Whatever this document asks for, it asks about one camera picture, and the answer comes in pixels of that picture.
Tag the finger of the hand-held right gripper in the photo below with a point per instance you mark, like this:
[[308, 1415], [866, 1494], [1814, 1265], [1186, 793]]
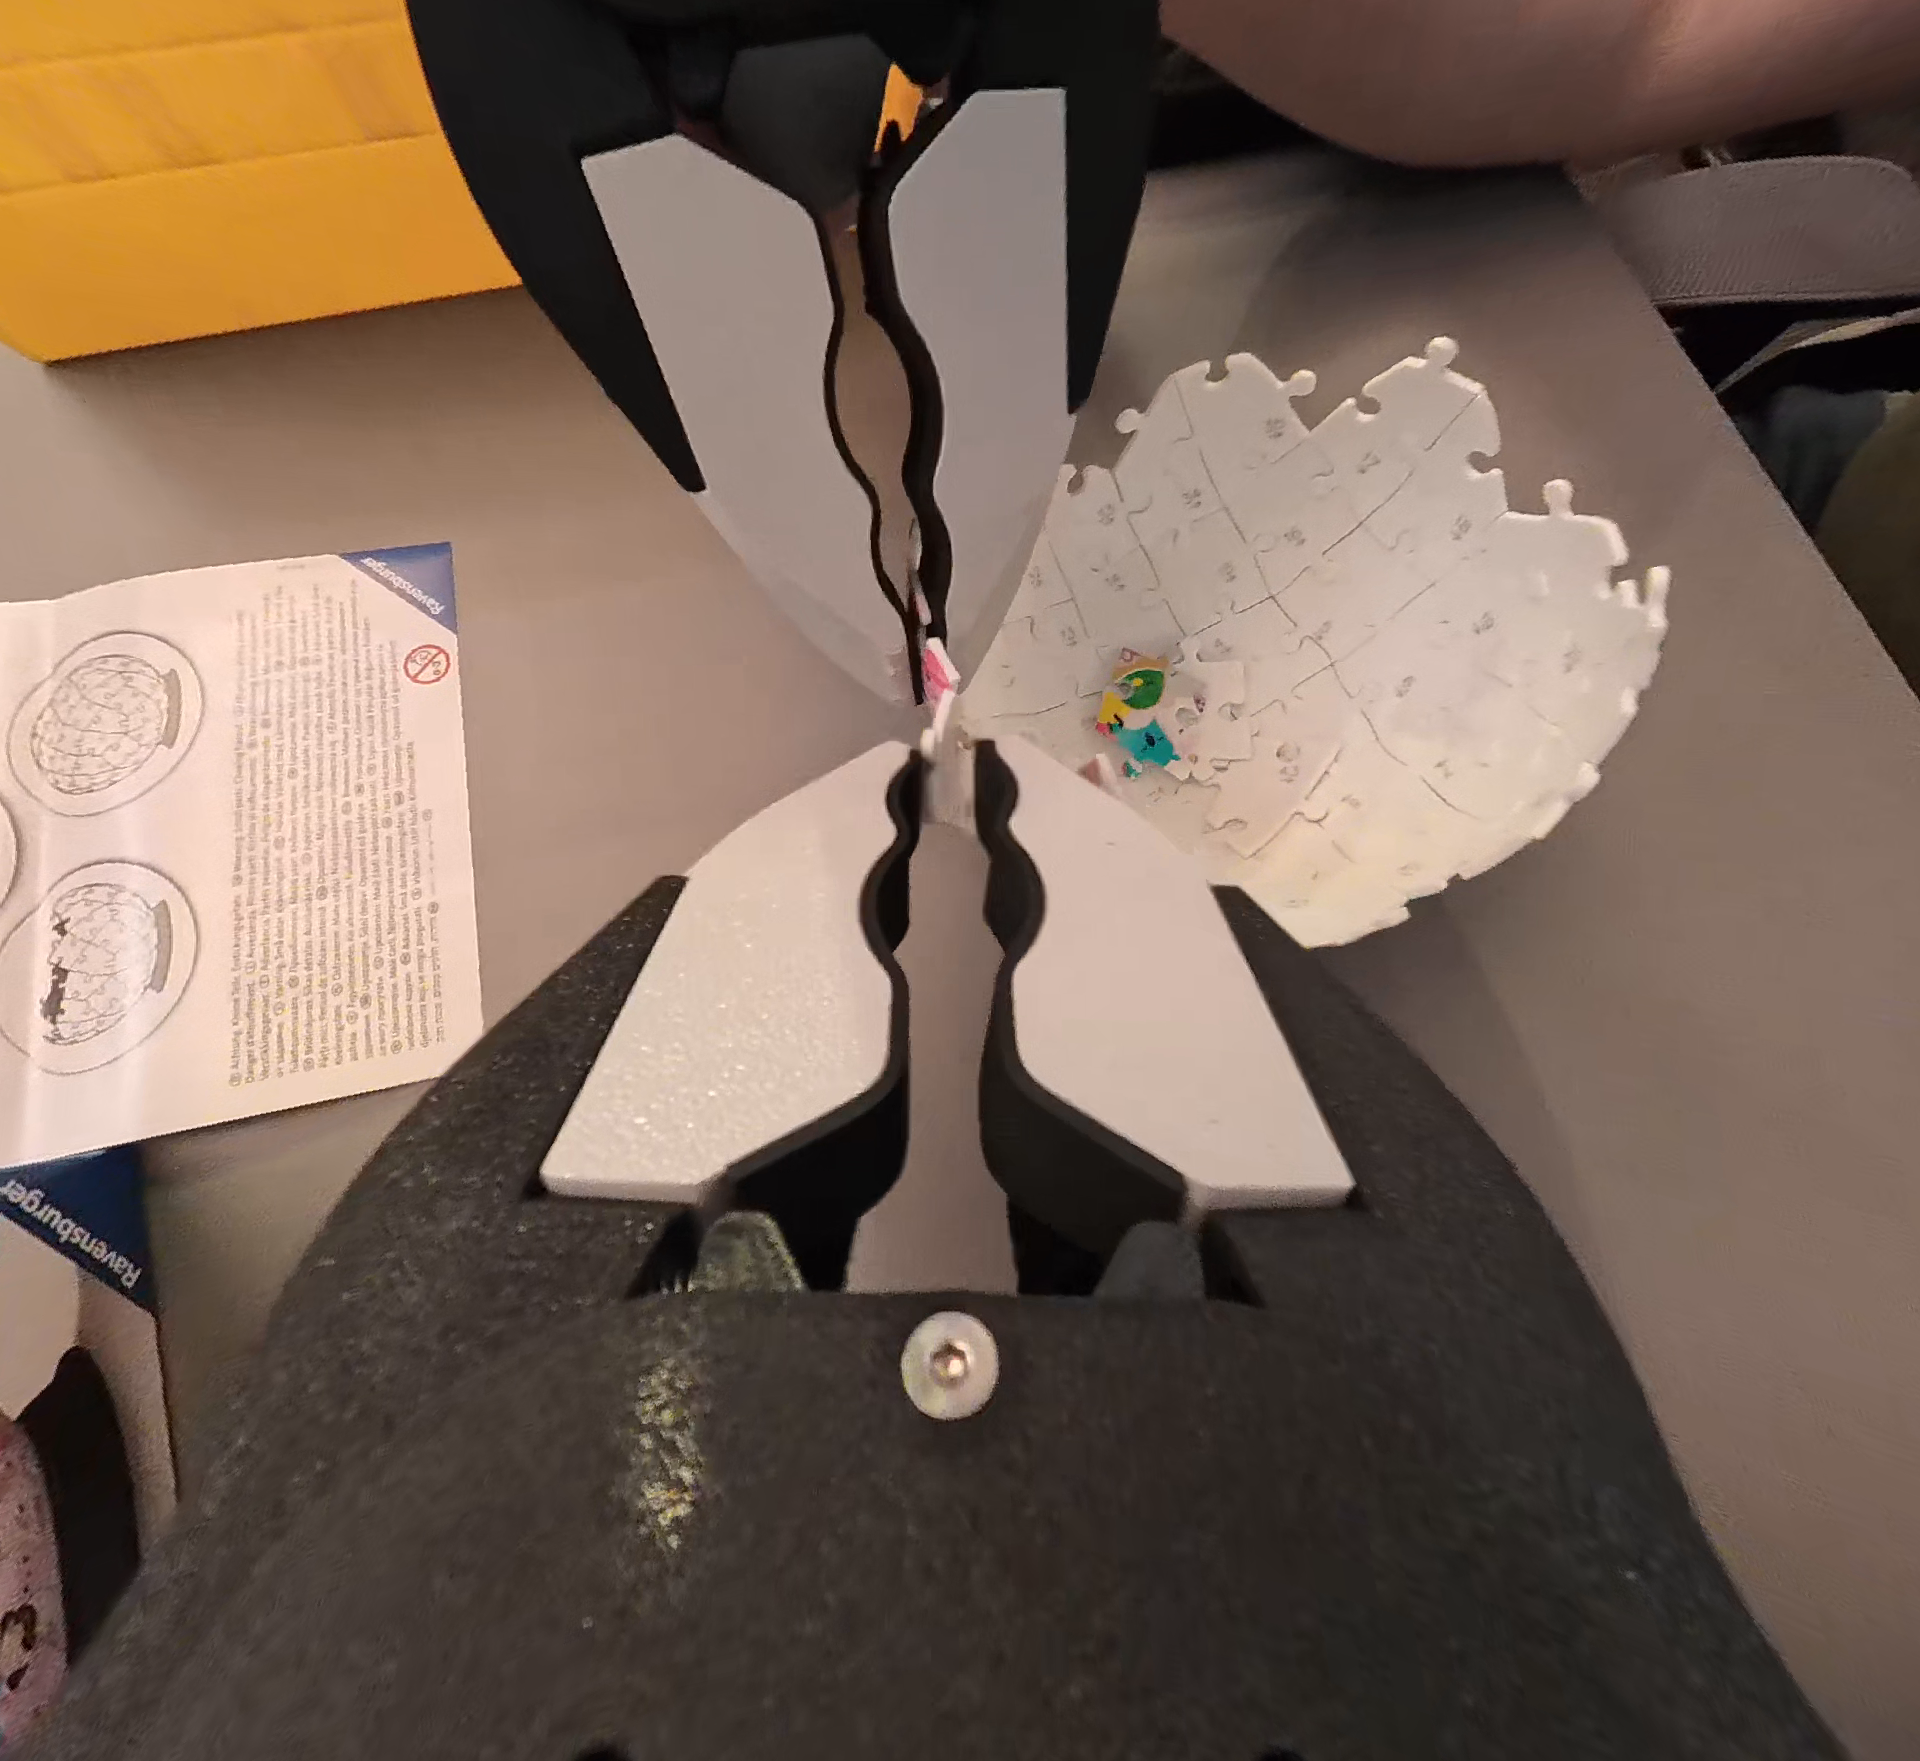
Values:
[[996, 321], [720, 321]]

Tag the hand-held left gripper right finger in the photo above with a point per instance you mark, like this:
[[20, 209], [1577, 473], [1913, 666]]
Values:
[[1161, 1025]]

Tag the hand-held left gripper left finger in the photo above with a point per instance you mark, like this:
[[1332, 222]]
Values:
[[734, 1025]]

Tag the small puzzle piece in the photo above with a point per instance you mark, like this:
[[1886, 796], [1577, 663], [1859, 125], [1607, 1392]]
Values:
[[937, 680]]

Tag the yellow plastic bin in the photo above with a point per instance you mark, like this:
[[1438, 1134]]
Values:
[[224, 111]]

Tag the white half puzzle ball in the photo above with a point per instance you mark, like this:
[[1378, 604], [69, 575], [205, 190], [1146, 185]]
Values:
[[1425, 680]]

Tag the white loose puzzle piece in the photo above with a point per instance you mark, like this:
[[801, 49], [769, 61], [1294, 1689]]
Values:
[[1222, 726]]

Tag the colourful loose puzzle piece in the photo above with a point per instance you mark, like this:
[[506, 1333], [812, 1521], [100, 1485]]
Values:
[[1139, 718]]

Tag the colourful puzzle box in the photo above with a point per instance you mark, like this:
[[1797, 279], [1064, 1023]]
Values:
[[88, 1282]]

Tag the white instruction leaflet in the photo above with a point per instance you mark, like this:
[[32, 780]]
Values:
[[300, 861]]

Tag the olive trousers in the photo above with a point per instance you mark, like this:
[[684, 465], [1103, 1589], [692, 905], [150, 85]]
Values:
[[1882, 517]]

